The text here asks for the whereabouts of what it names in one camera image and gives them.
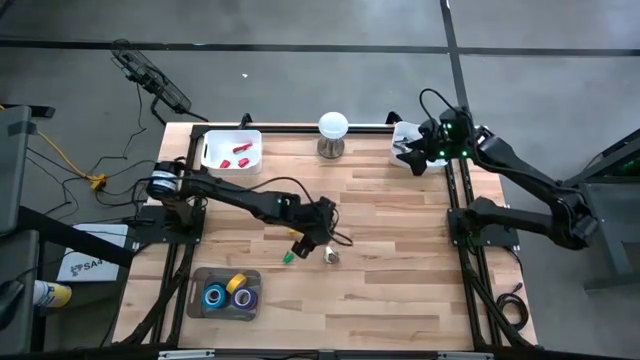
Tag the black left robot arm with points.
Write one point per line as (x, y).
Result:
(235, 192)

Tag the black table frame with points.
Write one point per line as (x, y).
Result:
(474, 300)

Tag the yellow staple remover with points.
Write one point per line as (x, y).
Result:
(295, 233)

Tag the silver bracket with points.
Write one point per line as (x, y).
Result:
(186, 355)
(465, 356)

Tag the grey cabinet panel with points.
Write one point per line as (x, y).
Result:
(15, 170)
(17, 325)

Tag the white plastic bin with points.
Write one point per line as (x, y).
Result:
(215, 142)
(400, 130)

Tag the green mini stapler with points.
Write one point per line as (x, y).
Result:
(288, 258)

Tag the purple tape roll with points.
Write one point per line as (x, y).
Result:
(233, 299)

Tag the white dome lamp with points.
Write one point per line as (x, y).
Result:
(333, 125)

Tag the black metal stand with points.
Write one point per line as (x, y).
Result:
(615, 250)

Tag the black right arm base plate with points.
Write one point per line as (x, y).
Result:
(505, 237)

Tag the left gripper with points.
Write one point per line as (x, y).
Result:
(317, 220)

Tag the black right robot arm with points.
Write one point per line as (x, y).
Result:
(525, 177)

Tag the black diagonal stand bar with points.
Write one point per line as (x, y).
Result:
(75, 237)

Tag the yellow spray can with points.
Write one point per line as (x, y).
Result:
(52, 295)

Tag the black floor fan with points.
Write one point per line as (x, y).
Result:
(150, 80)

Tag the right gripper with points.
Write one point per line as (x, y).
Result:
(430, 145)

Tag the yellow tape roll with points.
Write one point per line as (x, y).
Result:
(236, 283)

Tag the light blue tape roll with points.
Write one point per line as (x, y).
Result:
(204, 297)

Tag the white printed sign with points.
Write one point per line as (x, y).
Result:
(90, 265)

